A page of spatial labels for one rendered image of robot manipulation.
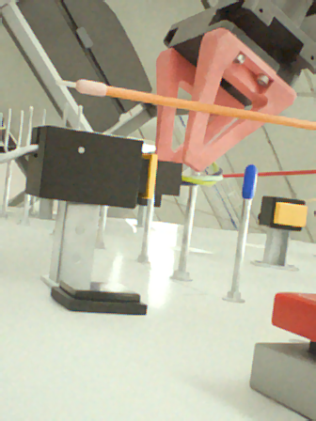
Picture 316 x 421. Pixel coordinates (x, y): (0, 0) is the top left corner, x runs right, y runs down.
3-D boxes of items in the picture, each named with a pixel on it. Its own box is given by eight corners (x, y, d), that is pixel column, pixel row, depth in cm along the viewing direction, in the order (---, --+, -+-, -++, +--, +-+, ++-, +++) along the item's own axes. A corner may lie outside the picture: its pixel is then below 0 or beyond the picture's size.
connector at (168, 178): (89, 186, 45) (93, 153, 44) (162, 194, 47) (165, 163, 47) (107, 189, 42) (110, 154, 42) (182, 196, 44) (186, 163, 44)
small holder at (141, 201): (104, 222, 121) (109, 183, 121) (149, 226, 125) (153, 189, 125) (116, 225, 117) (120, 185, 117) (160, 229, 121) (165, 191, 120)
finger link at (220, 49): (189, 197, 50) (247, 85, 53) (251, 195, 44) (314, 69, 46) (112, 142, 47) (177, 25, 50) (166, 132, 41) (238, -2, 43)
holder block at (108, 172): (23, 194, 44) (31, 126, 44) (114, 205, 46) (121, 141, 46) (39, 197, 40) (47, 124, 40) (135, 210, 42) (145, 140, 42)
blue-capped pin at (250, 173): (217, 298, 47) (235, 163, 46) (238, 299, 47) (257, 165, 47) (228, 302, 45) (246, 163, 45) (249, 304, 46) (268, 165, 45)
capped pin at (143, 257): (154, 263, 63) (167, 163, 63) (144, 263, 62) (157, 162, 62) (141, 260, 64) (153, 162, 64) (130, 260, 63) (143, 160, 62)
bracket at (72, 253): (39, 278, 45) (50, 196, 45) (78, 281, 46) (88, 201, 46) (57, 291, 41) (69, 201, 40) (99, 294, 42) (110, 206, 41)
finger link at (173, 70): (183, 197, 51) (241, 87, 53) (243, 195, 45) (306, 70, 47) (106, 143, 48) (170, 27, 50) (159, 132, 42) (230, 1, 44)
